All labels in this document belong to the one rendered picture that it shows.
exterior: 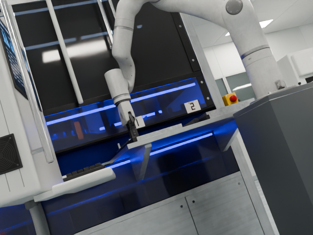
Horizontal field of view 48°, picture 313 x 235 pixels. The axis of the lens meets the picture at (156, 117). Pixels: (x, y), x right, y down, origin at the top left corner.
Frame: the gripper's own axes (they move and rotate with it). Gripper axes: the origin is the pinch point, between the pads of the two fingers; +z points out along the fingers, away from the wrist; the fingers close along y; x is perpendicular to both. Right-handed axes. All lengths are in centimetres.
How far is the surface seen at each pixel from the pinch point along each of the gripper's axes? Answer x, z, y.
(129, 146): -8.6, 7.0, 19.5
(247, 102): 51, 4, 17
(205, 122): 26.0, 7.2, 19.7
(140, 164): -0.9, 14.1, -2.4
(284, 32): 559, -197, -476
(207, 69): 60, -27, -20
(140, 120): 11.4, -8.9, -20.1
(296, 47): 574, -155, -476
